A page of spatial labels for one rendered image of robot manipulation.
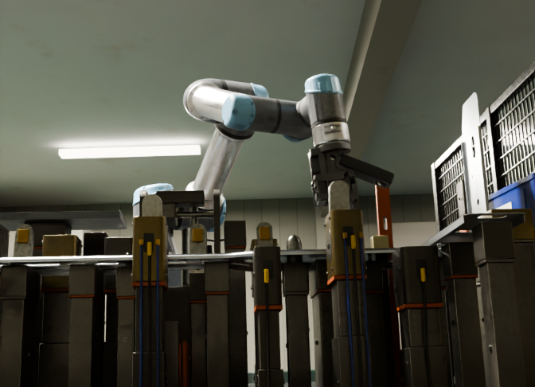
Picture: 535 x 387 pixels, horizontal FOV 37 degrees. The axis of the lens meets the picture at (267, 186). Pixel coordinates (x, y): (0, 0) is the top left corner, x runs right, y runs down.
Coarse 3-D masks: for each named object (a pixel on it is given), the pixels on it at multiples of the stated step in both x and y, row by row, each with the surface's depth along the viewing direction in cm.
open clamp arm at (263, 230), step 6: (264, 222) 180; (258, 228) 179; (264, 228) 178; (270, 228) 179; (258, 234) 178; (264, 234) 178; (270, 234) 178; (258, 240) 178; (264, 240) 178; (270, 240) 178
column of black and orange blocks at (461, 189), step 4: (464, 180) 183; (460, 184) 185; (464, 184) 183; (460, 188) 185; (464, 188) 183; (460, 192) 185; (464, 192) 183; (460, 196) 185; (464, 196) 182; (460, 200) 185; (464, 200) 182; (460, 204) 185; (464, 204) 182; (460, 208) 185; (464, 208) 182; (460, 212) 185; (464, 212) 182; (460, 216) 185; (460, 232) 184
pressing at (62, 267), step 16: (48, 256) 151; (64, 256) 151; (80, 256) 150; (96, 256) 151; (112, 256) 151; (128, 256) 151; (176, 256) 151; (192, 256) 152; (208, 256) 152; (224, 256) 152; (240, 256) 151; (288, 256) 159; (304, 256) 160; (320, 256) 161; (368, 256) 163; (384, 256) 163; (0, 272) 167; (48, 272) 167; (64, 272) 168; (112, 272) 168
